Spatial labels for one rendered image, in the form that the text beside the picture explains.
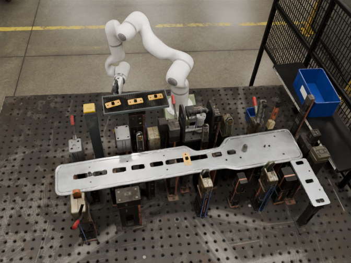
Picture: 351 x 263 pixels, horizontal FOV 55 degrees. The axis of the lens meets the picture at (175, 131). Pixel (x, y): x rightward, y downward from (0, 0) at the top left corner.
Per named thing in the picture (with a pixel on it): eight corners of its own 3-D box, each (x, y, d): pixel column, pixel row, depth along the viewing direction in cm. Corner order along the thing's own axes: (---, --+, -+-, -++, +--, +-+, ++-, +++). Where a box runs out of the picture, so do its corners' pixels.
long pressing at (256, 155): (55, 201, 169) (54, 200, 168) (55, 164, 183) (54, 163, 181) (305, 158, 193) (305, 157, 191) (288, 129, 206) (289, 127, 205)
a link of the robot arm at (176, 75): (191, 85, 226) (193, 59, 206) (180, 104, 216) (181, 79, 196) (175, 80, 228) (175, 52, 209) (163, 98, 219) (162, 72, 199)
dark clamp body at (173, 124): (165, 170, 217) (167, 134, 188) (161, 154, 225) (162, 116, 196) (182, 168, 219) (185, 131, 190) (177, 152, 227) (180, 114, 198)
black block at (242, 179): (229, 212, 201) (238, 187, 179) (224, 196, 208) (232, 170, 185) (242, 209, 203) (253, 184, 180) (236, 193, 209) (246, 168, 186)
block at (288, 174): (271, 206, 204) (284, 183, 183) (264, 190, 211) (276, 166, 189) (285, 204, 206) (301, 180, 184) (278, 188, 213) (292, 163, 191)
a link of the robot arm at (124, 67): (112, 72, 231) (125, 73, 230) (116, 60, 239) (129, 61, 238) (114, 81, 237) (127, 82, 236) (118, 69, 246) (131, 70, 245)
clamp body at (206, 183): (195, 220, 197) (201, 191, 170) (189, 201, 204) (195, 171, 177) (210, 217, 198) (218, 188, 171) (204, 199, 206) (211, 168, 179)
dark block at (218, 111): (206, 157, 225) (214, 116, 192) (203, 149, 229) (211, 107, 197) (213, 156, 226) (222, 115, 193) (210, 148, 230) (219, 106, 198)
